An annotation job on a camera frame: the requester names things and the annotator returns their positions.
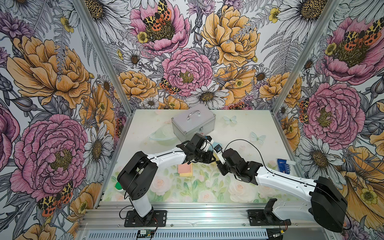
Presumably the silver metal first-aid case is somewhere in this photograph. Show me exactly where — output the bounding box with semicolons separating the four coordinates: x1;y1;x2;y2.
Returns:
172;105;216;142

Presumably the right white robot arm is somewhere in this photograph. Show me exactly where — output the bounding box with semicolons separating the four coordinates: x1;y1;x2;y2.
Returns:
216;149;348;233

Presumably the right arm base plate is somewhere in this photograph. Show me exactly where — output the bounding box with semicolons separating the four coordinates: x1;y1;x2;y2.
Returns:
247;198;292;226

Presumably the clear glass bowl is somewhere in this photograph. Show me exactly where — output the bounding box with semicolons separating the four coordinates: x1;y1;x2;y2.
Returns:
149;125;179;146

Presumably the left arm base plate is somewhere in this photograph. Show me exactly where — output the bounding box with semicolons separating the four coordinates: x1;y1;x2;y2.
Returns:
124;210;168;228

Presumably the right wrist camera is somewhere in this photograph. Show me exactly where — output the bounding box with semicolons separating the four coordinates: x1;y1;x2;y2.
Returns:
213;144;225;165

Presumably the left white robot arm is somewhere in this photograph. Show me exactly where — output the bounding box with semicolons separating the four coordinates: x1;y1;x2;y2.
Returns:
117;134;216;222

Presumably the pink and yellow memo pad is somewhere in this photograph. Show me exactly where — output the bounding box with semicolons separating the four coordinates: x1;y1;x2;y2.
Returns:
178;163;194;178

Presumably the aluminium front rail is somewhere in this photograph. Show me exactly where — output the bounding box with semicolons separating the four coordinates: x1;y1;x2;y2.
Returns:
79;202;328;232

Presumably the green circuit board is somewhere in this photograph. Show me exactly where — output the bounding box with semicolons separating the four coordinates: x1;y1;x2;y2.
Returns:
136;230;156;240

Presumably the green cap white bottle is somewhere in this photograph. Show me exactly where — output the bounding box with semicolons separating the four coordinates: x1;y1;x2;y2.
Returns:
115;182;123;192

